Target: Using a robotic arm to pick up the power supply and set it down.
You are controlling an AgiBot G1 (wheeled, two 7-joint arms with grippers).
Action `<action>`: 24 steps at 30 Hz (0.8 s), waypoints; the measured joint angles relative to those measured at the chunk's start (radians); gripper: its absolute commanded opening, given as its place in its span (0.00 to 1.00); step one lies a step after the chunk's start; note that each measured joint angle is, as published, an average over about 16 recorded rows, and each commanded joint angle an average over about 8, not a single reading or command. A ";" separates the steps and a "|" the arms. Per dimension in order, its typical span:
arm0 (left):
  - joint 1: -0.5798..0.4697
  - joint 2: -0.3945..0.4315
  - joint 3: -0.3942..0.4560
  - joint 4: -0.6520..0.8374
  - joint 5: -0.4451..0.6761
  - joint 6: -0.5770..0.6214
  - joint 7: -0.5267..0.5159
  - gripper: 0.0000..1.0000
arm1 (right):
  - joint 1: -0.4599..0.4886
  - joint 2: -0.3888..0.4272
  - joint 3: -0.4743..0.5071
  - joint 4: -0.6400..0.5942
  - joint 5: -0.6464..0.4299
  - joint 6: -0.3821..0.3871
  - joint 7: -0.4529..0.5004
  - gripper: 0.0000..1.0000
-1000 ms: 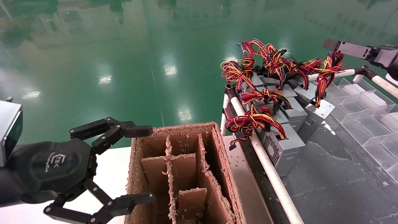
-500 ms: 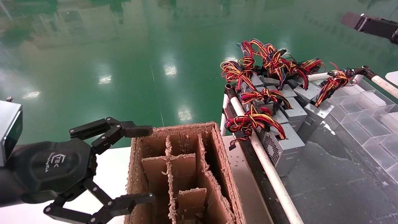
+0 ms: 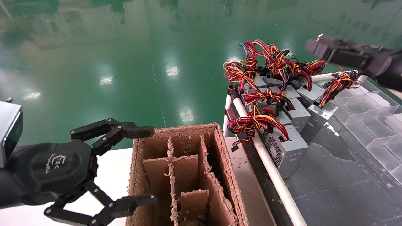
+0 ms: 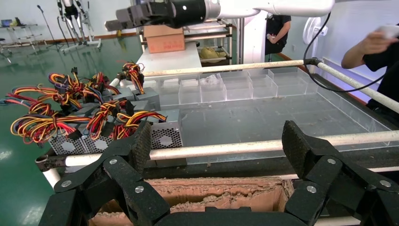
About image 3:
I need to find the black metal cart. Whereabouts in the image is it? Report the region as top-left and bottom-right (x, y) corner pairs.
(228, 73), (402, 226)

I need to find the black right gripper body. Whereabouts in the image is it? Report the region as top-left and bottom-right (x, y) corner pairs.
(361, 46), (402, 92)

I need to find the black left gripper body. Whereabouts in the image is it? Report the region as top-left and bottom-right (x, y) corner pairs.
(8, 139), (98, 207)

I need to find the worn open cardboard box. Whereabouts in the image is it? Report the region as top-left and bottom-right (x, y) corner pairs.
(126, 122), (249, 226)

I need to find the clear acrylic divider tray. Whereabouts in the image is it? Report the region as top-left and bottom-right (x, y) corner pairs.
(327, 75), (402, 186)

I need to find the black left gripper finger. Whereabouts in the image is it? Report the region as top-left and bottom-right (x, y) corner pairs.
(69, 118), (155, 157)
(43, 180), (157, 226)

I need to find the shredded cardboard divider insert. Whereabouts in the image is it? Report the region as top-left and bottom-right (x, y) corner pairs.
(143, 136), (234, 226)

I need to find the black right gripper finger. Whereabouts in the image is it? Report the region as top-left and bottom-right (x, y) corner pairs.
(317, 33), (384, 51)
(306, 38), (370, 68)

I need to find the white cart leg post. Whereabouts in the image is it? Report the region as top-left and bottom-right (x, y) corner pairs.
(222, 94), (232, 138)

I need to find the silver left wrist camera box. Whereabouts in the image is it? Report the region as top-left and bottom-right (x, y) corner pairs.
(0, 98), (23, 168)

